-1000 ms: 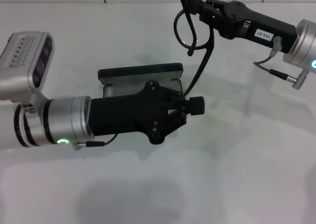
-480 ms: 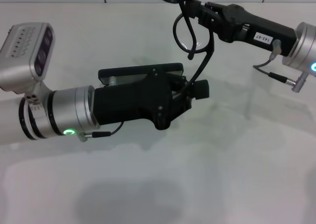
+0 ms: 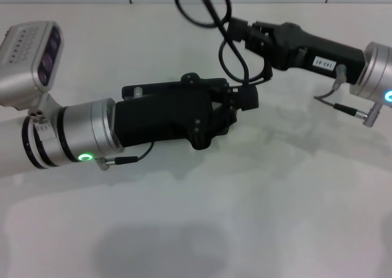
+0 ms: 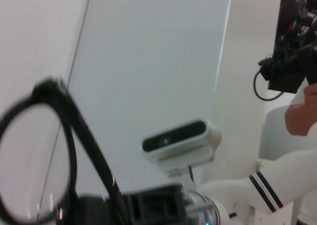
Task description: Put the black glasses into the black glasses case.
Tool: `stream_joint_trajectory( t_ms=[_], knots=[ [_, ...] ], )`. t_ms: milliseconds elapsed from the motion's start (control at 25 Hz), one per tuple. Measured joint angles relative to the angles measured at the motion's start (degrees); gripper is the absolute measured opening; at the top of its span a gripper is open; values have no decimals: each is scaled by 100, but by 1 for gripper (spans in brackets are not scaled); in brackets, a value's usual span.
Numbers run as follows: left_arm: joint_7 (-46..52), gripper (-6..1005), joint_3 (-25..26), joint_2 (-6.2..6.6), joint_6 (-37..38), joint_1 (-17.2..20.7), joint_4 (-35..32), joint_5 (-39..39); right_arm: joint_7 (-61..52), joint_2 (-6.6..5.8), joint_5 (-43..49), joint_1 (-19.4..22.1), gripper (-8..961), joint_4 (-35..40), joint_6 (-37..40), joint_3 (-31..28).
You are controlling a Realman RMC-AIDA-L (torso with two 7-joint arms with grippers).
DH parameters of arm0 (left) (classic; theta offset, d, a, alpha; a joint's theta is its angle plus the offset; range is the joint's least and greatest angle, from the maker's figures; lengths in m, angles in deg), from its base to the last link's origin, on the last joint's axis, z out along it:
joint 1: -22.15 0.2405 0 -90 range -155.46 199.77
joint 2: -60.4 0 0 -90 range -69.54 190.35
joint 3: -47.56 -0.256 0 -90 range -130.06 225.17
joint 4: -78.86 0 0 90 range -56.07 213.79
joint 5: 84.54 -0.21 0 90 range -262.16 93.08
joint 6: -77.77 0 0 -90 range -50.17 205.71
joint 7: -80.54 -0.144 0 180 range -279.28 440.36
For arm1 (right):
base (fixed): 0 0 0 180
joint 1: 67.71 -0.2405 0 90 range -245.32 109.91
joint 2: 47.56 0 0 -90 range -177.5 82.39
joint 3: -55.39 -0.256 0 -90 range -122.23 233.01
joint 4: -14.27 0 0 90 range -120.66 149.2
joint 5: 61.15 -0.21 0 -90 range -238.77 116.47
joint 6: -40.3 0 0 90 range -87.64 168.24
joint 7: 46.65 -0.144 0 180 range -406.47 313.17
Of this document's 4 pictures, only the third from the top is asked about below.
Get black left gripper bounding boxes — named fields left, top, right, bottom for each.
left=113, top=72, right=235, bottom=152

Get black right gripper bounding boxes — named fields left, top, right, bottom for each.
left=213, top=19, right=367, bottom=132

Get black round glasses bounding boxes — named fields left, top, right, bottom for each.
left=174, top=0, right=273, bottom=91

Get black glasses case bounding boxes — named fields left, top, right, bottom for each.
left=121, top=77, right=230, bottom=103

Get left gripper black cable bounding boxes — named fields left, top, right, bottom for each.
left=96, top=86, right=154, bottom=170

